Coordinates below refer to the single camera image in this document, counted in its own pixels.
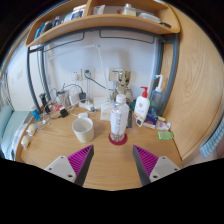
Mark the striped hanging towel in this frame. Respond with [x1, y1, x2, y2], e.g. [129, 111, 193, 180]
[199, 116, 224, 159]

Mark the white carton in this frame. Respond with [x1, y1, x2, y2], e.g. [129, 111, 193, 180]
[99, 101, 114, 122]

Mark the teal pillow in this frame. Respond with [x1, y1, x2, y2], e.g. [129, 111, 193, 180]
[0, 104, 14, 139]

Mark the wooden shelf unit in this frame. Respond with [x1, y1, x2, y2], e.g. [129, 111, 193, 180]
[24, 0, 181, 48]

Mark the brown tree figurine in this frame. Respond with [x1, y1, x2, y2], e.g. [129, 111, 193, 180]
[113, 69, 133, 104]

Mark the blue white-capped bottle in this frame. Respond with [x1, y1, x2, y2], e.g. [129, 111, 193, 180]
[30, 105, 42, 123]

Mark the grey metal bed frame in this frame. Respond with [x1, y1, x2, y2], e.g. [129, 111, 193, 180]
[25, 28, 181, 116]

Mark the metal cup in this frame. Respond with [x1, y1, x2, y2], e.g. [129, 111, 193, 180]
[55, 90, 69, 108]

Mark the white desk lamp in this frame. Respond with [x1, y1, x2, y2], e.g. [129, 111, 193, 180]
[46, 43, 113, 110]

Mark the small blue box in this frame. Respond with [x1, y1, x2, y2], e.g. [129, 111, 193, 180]
[143, 113, 159, 130]

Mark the cream ceramic cup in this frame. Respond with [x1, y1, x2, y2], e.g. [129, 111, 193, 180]
[71, 116, 95, 144]

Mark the white power strip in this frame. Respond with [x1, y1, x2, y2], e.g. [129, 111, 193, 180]
[78, 100, 96, 112]

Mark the flat round red coaster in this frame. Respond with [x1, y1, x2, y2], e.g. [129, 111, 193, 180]
[108, 132, 129, 147]

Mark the white power adapter block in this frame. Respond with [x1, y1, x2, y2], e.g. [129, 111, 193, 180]
[68, 92, 81, 106]

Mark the clear plastic water bottle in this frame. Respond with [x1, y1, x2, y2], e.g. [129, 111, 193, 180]
[109, 93, 130, 143]

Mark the bed with teal sheet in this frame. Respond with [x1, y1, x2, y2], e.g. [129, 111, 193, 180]
[0, 104, 33, 161]

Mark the grey striped curtain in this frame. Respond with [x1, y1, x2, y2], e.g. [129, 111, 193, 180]
[0, 71, 13, 111]

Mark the dark green cable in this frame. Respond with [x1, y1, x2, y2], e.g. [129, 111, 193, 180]
[83, 69, 111, 91]

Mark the white blue-stickered wall socket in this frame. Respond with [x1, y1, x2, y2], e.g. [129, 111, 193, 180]
[109, 67, 124, 83]

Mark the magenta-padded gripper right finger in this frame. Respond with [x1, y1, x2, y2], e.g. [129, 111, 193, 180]
[132, 144, 181, 187]

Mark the white pink tube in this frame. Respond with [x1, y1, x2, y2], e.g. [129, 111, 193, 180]
[155, 120, 173, 132]

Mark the wrapped round pastry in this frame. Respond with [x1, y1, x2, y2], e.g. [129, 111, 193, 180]
[20, 134, 32, 149]
[26, 123, 37, 136]

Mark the white red-pump lotion bottle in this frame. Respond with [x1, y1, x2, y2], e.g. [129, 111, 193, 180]
[133, 86, 151, 128]

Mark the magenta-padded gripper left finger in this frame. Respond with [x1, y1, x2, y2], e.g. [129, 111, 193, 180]
[44, 144, 95, 187]

